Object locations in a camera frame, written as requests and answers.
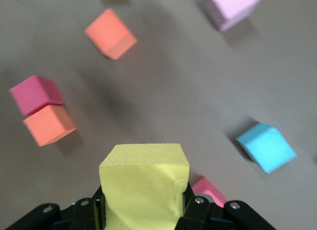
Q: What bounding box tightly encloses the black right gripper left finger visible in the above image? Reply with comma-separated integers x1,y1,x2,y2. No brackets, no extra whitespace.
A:
4,186,107,230

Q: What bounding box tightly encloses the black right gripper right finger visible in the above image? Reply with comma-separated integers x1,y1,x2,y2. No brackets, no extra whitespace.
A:
174,183,275,230

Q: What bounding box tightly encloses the red foam cube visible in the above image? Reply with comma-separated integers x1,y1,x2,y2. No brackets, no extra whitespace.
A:
192,176,227,208
8,75,64,116

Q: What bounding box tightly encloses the orange foam cube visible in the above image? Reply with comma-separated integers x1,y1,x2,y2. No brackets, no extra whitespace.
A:
84,8,139,60
22,105,77,147

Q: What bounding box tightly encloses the yellow foam cube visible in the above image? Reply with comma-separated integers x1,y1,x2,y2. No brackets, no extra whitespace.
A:
98,143,191,230

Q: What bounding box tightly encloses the blue foam cube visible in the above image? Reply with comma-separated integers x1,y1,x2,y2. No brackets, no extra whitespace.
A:
235,123,297,174

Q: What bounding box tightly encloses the pink foam cube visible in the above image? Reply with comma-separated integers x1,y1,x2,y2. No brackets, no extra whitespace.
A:
207,0,262,32

